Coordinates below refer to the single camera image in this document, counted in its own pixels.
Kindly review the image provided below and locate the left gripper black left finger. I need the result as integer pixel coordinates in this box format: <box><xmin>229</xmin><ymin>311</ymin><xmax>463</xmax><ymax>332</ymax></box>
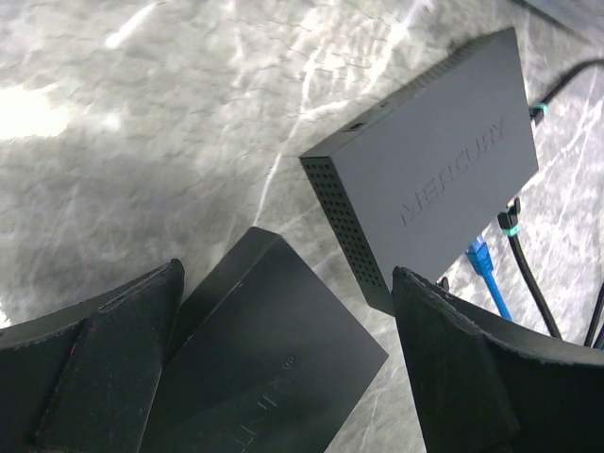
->
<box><xmin>1</xmin><ymin>260</ymin><xmax>185</xmax><ymax>452</ymax></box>

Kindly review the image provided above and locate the black ethernet cable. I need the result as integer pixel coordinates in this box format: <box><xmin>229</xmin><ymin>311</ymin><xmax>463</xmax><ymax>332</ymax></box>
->
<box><xmin>497</xmin><ymin>59</ymin><xmax>604</xmax><ymax>350</ymax></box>

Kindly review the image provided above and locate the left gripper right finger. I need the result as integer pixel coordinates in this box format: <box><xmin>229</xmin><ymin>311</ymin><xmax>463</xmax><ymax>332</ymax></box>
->
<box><xmin>392</xmin><ymin>267</ymin><xmax>603</xmax><ymax>452</ymax></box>

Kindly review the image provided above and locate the black network switch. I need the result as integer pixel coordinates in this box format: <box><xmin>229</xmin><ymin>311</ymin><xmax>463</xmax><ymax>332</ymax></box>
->
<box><xmin>300</xmin><ymin>28</ymin><xmax>538</xmax><ymax>314</ymax></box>
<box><xmin>141</xmin><ymin>227</ymin><xmax>387</xmax><ymax>452</ymax></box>

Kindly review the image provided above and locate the blue ethernet cable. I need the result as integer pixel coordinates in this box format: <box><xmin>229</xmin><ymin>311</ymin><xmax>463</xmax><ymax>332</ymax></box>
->
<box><xmin>464</xmin><ymin>235</ymin><xmax>514</xmax><ymax>322</ymax></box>

